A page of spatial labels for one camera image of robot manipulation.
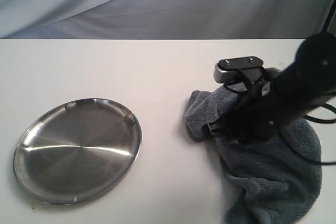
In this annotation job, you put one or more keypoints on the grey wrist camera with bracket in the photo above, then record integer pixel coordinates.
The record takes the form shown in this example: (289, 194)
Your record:
(247, 70)

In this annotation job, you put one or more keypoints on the white backdrop sheet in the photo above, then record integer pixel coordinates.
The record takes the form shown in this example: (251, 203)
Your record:
(161, 19)

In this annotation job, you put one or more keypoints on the round stainless steel plate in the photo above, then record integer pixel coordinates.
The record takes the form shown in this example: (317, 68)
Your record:
(77, 151)

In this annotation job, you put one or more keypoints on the black stand leg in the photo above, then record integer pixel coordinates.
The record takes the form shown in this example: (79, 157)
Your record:
(326, 22)

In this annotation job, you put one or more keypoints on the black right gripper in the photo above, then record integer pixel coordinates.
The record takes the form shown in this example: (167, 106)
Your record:
(257, 115)

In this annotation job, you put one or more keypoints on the grey fleece towel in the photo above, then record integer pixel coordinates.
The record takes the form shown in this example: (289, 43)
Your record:
(278, 186)

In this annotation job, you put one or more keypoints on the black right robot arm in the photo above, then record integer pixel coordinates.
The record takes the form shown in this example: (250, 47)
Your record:
(309, 80)

